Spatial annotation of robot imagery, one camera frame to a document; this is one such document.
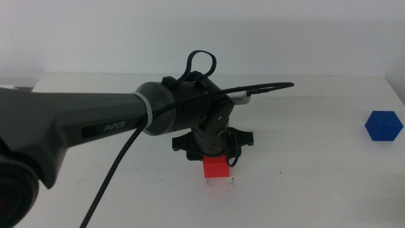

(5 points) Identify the blue cube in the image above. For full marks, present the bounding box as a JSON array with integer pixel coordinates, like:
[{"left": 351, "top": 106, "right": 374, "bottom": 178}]
[{"left": 364, "top": 110, "right": 404, "bottom": 142}]

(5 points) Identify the short thin black wire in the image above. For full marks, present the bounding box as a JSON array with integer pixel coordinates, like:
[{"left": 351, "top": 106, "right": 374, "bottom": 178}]
[{"left": 225, "top": 128, "right": 242, "bottom": 168}]

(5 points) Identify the black braided cable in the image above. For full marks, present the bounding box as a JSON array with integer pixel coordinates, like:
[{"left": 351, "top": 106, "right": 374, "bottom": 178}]
[{"left": 78, "top": 81, "right": 295, "bottom": 228}]

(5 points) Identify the white cable tie band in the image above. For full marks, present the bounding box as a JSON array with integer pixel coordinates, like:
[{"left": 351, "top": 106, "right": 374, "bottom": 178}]
[{"left": 134, "top": 91, "right": 154, "bottom": 129}]

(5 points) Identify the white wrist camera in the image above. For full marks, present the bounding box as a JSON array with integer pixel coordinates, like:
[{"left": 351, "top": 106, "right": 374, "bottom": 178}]
[{"left": 229, "top": 91, "right": 252, "bottom": 106}]

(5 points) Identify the red cube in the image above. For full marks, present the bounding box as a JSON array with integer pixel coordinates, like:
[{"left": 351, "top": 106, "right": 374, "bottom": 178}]
[{"left": 202, "top": 155, "right": 231, "bottom": 179}]

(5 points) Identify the thin black looped cable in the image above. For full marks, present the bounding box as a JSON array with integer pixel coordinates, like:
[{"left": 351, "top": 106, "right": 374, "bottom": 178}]
[{"left": 161, "top": 49, "right": 218, "bottom": 92}]

